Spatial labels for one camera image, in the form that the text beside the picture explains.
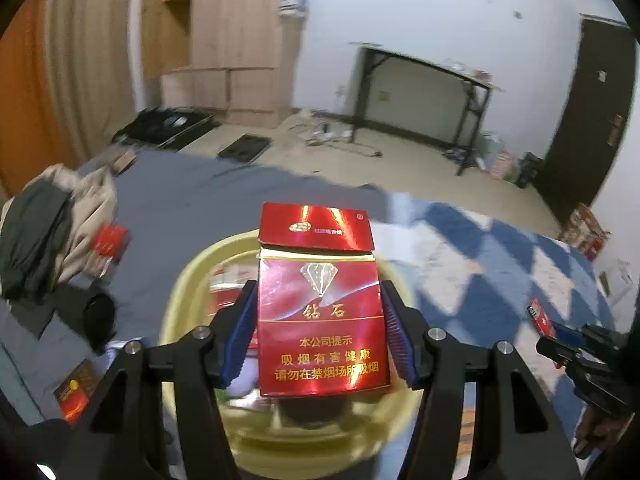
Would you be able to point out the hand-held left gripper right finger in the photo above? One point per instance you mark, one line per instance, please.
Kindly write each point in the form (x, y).
(400, 345)

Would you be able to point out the printed cardboard box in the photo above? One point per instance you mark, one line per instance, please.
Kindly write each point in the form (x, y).
(580, 222)

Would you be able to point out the red white cigarette pack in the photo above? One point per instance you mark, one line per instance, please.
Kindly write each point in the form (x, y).
(111, 242)

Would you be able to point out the black bag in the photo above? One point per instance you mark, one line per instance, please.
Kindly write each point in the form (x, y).
(528, 169)

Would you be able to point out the pale yellow plastic basin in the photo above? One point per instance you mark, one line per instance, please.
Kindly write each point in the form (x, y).
(190, 300)

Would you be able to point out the grey green garment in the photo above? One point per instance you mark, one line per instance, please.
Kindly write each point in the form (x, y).
(56, 305)

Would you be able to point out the dark box orange print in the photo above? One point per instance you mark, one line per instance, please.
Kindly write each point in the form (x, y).
(75, 391)

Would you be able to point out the small brown box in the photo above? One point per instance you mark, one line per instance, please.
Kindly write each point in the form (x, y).
(123, 161)

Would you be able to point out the red cigarette pack diamond print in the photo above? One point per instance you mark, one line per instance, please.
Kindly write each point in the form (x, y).
(320, 320)

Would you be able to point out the black folding table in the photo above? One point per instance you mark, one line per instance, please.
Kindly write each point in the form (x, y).
(425, 62)

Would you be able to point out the pink packet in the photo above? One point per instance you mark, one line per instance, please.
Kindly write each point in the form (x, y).
(502, 165)

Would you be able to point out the beige garment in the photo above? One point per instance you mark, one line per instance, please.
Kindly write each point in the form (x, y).
(92, 205)

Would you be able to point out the black cylinder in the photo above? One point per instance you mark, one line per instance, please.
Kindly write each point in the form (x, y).
(99, 321)

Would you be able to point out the black open case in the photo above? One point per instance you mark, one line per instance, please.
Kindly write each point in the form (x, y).
(162, 127)

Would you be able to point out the grey bed sheet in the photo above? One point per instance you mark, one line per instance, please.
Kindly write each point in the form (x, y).
(200, 200)

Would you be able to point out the beige curtain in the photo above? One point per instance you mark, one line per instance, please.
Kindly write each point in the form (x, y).
(92, 60)

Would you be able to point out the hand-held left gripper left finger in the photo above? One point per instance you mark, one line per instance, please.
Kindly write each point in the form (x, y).
(240, 340)

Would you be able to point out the dark brown door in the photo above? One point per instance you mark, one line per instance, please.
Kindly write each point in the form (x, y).
(585, 110)

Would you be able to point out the blue checked plush blanket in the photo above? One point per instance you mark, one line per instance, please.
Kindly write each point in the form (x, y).
(500, 280)

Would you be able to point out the long red box white label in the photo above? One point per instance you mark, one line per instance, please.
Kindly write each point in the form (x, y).
(542, 319)

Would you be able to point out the light wooden wardrobe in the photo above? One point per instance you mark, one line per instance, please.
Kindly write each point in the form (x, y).
(230, 35)

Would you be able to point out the black flat tray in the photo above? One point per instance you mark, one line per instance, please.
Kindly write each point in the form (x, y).
(245, 147)

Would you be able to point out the person's right hand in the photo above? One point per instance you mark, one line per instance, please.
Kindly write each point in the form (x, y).
(592, 427)

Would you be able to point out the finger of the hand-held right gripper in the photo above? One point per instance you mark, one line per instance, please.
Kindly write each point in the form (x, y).
(566, 332)
(550, 349)

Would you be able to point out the orange curtain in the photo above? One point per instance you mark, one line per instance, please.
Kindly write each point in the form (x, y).
(30, 85)

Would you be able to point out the yellowed wall socket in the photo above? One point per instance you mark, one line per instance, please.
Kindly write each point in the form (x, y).
(384, 96)

